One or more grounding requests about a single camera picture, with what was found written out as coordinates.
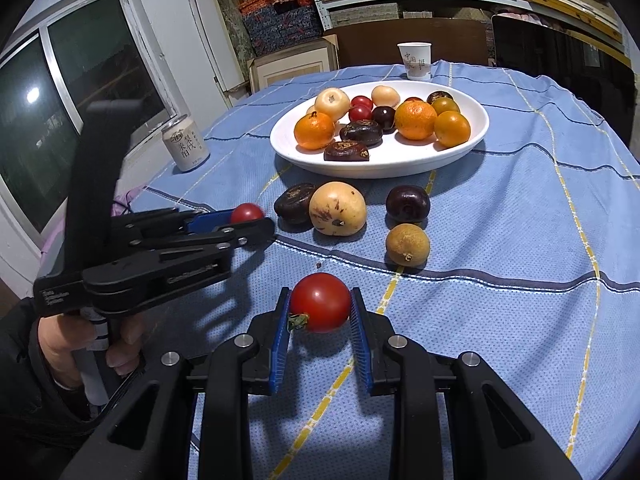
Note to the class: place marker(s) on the stack of blue patterned boxes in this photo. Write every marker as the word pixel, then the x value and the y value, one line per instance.
pixel 285 25

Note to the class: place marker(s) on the pale yellow striped melon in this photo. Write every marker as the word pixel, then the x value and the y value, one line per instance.
pixel 311 110

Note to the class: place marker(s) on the orange tomato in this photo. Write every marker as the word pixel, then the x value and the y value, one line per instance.
pixel 452 129

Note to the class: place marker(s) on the purple cloth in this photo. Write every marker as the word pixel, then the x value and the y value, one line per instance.
pixel 122 197

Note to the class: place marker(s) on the green marbled panel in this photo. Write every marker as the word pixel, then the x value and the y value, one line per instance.
pixel 232 25

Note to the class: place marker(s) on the white metal shelf rack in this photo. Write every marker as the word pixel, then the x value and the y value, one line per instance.
pixel 324 10

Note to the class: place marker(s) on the white framed window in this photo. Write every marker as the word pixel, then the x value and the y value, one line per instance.
pixel 100 60

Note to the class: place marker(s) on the stack of yellow wooden boxes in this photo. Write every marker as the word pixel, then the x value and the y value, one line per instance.
pixel 565 5

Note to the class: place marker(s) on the black chair back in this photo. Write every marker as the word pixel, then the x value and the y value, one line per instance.
pixel 550 60

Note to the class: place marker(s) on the beige framed board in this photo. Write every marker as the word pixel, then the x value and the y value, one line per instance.
pixel 295 67

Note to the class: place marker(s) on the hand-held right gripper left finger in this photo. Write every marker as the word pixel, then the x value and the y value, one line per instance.
pixel 280 345

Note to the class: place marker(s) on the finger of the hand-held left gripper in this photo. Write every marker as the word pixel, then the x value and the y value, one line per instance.
pixel 210 221
pixel 255 232

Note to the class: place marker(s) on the white narrow board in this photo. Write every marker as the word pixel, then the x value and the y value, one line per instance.
pixel 205 45

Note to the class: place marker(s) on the yellow spotted fruit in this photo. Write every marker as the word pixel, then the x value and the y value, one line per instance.
pixel 337 207

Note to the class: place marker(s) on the yellow-orange tomato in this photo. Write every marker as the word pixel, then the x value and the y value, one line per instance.
pixel 446 106

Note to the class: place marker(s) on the white paper cup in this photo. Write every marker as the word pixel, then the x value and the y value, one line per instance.
pixel 415 60

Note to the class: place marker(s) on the dark brown round fruit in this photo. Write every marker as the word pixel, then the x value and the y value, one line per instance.
pixel 439 95

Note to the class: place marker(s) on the dark red plum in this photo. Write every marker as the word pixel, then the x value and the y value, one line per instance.
pixel 407 203

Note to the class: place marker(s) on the blue checked tablecloth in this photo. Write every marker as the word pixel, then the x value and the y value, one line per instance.
pixel 500 260

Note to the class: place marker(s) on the white beverage can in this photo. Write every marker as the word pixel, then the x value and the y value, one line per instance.
pixel 187 145

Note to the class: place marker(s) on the dark purple fruit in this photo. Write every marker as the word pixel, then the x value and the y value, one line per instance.
pixel 384 117
pixel 361 131
pixel 295 205
pixel 346 151

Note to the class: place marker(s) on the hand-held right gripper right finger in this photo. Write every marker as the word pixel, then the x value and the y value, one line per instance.
pixel 361 345

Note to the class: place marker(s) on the brown wooden chair back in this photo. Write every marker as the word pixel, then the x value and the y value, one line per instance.
pixel 365 45

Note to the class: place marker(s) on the pale yellow round fruit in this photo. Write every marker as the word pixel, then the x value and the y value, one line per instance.
pixel 334 101
pixel 385 95

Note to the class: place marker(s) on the white oval plate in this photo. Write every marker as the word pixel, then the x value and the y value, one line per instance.
pixel 400 160

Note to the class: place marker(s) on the person's left forearm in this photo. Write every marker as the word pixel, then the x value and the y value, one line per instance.
pixel 20 400

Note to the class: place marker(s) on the person's left hand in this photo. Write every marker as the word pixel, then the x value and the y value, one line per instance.
pixel 55 355

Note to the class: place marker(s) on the orange mandarin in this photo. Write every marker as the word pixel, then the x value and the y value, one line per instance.
pixel 415 120
pixel 314 130

